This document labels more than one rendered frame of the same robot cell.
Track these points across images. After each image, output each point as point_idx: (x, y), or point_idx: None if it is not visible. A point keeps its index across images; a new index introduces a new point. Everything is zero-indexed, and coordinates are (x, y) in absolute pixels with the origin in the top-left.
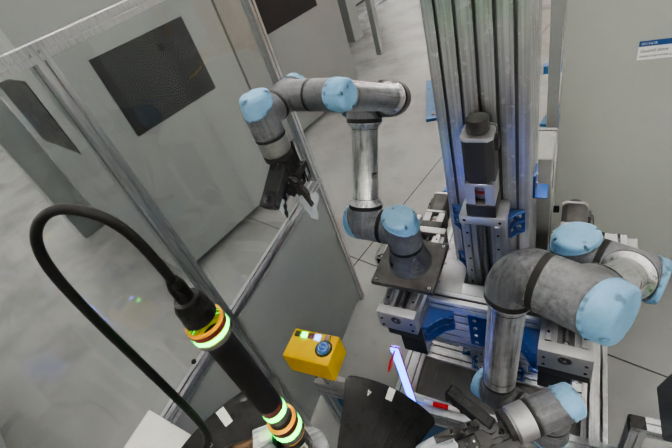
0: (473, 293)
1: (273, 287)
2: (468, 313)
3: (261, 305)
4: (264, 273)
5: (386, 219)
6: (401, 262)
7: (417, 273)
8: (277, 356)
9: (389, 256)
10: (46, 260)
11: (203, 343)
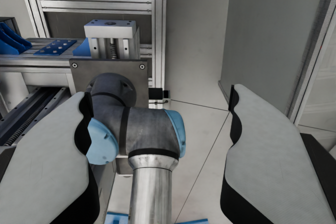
0: (53, 76)
1: (289, 44)
2: (57, 56)
3: (299, 14)
4: (306, 51)
5: (102, 139)
6: (104, 87)
7: (92, 80)
8: None
9: (127, 94)
10: None
11: None
